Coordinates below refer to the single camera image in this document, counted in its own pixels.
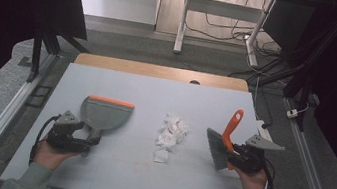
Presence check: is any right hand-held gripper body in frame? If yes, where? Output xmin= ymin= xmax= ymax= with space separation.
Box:
xmin=226 ymin=130 xmax=287 ymax=179

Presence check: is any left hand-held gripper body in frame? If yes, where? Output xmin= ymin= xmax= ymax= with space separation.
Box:
xmin=44 ymin=107 xmax=88 ymax=155

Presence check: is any grey brush with orange handle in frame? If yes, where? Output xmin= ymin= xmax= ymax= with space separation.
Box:
xmin=200 ymin=104 xmax=246 ymax=174

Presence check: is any grey dustpan with orange edge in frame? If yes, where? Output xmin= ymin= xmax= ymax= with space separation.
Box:
xmin=72 ymin=93 xmax=136 ymax=164

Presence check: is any pile of white paper scraps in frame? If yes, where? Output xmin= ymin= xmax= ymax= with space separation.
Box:
xmin=151 ymin=110 xmax=193 ymax=168

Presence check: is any person's right hand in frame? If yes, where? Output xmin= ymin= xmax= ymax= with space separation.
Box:
xmin=228 ymin=163 xmax=273 ymax=189

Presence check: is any person's left hand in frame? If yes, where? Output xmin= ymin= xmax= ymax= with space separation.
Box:
xmin=31 ymin=136 xmax=83 ymax=175

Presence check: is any white power strip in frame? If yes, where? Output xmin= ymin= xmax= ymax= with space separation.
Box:
xmin=252 ymin=118 xmax=276 ymax=142

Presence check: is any light grey table board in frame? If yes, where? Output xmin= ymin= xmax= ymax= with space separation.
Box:
xmin=0 ymin=54 xmax=294 ymax=189

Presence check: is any small white adapter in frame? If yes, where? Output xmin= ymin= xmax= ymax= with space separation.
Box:
xmin=285 ymin=107 xmax=301 ymax=120

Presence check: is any black metal stand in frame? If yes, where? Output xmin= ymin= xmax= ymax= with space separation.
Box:
xmin=276 ymin=8 xmax=337 ymax=137
xmin=24 ymin=25 xmax=95 ymax=92

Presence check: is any wooden table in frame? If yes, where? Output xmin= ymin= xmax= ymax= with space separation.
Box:
xmin=73 ymin=51 xmax=252 ymax=93

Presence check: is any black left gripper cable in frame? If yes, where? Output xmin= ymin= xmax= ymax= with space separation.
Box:
xmin=27 ymin=110 xmax=62 ymax=170

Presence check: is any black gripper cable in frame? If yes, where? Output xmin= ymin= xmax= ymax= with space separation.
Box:
xmin=27 ymin=110 xmax=62 ymax=170
xmin=258 ymin=156 xmax=279 ymax=189

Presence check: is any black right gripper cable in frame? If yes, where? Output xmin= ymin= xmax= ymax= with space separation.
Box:
xmin=258 ymin=156 xmax=279 ymax=189

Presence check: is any aluminium rail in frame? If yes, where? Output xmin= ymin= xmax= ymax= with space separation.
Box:
xmin=0 ymin=45 xmax=59 ymax=189
xmin=269 ymin=95 xmax=337 ymax=189

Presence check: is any black floor cable bundle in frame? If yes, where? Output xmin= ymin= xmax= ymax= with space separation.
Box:
xmin=226 ymin=33 xmax=301 ymax=91

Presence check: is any thin dark hanging cable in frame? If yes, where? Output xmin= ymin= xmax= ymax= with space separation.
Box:
xmin=183 ymin=0 xmax=273 ymax=48

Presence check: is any white desk frame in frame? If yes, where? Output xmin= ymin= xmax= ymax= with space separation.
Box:
xmin=171 ymin=0 xmax=277 ymax=70

